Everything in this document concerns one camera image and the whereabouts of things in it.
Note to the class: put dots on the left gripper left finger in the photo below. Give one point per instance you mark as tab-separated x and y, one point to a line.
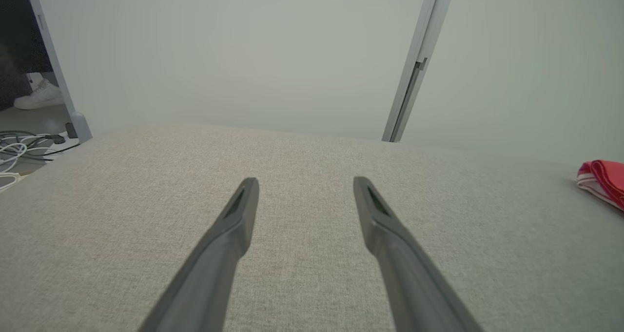
214	263

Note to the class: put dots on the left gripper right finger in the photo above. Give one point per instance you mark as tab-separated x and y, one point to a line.
404	273

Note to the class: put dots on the red white basketball jersey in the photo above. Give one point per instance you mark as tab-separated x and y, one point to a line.
607	178

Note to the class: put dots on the grey fabric sofa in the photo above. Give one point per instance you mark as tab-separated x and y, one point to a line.
312	166

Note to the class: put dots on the black power adapter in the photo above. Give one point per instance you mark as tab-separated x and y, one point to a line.
71	130

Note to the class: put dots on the white sneaker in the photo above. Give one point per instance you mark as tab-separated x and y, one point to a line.
41	97

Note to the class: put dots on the seated person black trousers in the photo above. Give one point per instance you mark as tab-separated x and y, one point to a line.
12	88

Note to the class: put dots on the grey partition end post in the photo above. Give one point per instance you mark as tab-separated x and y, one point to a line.
78	125

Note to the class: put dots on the grey metal partition post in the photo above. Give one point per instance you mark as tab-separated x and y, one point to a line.
419	54

